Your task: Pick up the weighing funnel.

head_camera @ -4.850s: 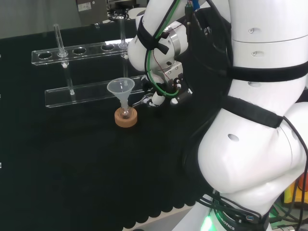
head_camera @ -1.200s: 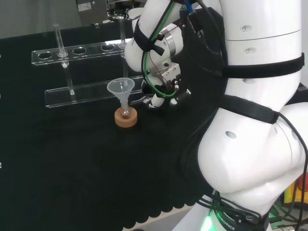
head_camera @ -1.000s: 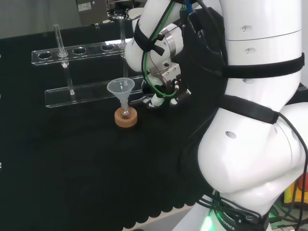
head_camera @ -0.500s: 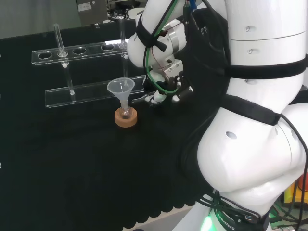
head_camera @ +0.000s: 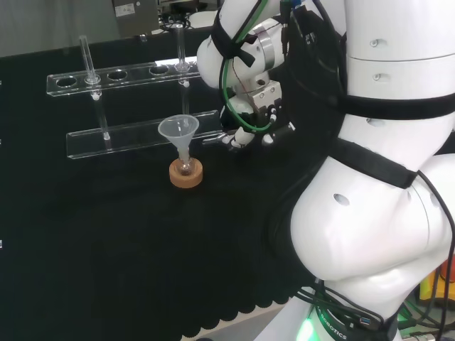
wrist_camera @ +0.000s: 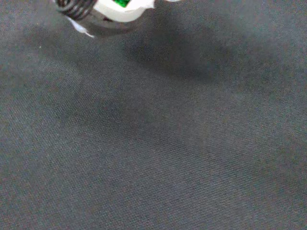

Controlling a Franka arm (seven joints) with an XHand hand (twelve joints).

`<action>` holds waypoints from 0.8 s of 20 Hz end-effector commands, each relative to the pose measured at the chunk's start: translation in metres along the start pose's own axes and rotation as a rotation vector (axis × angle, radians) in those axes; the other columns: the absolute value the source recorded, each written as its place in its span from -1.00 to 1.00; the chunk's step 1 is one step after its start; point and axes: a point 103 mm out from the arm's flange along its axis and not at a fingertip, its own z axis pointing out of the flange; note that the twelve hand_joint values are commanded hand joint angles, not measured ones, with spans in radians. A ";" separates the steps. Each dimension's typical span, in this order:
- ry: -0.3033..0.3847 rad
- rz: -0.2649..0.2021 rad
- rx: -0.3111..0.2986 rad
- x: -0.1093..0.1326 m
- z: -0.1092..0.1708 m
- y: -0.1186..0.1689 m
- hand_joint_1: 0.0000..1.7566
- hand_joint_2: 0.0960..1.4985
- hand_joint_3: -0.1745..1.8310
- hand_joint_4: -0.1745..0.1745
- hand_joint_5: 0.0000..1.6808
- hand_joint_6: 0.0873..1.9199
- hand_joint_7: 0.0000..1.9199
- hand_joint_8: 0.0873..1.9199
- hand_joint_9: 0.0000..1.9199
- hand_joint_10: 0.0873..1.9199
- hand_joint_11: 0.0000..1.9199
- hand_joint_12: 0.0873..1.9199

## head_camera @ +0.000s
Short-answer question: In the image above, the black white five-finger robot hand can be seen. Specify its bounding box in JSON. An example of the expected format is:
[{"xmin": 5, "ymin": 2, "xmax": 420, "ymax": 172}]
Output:
[{"xmin": 219, "ymin": 80, "xmax": 297, "ymax": 152}]

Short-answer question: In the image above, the translucent plastic funnel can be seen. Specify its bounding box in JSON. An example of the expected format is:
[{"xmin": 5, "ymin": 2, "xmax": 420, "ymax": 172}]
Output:
[{"xmin": 157, "ymin": 114, "xmax": 200, "ymax": 161}]

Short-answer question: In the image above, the clear acrylic funnel stand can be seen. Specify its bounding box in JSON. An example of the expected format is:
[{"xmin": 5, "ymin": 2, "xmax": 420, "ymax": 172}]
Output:
[{"xmin": 45, "ymin": 27, "xmax": 225, "ymax": 161}]

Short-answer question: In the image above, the small round-bottom glass flask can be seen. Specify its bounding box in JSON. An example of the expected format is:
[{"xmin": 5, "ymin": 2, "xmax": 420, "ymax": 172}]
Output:
[{"xmin": 177, "ymin": 153, "xmax": 195, "ymax": 177}]

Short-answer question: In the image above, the grey metal cabinet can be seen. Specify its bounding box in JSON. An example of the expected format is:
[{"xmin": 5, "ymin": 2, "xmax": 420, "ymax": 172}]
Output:
[{"xmin": 112, "ymin": 0, "xmax": 159, "ymax": 37}]

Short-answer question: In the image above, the black bench cloth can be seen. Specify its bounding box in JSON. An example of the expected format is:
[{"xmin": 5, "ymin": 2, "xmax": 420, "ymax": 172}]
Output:
[{"xmin": 0, "ymin": 10, "xmax": 348, "ymax": 341}]

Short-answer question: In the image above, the yellow emergency stop button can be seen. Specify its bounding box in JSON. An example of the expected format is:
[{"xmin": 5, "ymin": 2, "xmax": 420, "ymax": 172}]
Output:
[{"xmin": 419, "ymin": 254, "xmax": 455, "ymax": 307}]

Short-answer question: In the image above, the green cable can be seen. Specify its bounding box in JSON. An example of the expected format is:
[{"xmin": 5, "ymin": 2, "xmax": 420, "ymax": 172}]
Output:
[{"xmin": 218, "ymin": 0, "xmax": 275, "ymax": 134}]

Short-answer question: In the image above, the cork ring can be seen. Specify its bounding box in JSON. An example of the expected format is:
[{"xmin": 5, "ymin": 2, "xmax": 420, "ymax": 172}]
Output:
[{"xmin": 168, "ymin": 158, "xmax": 204, "ymax": 189}]

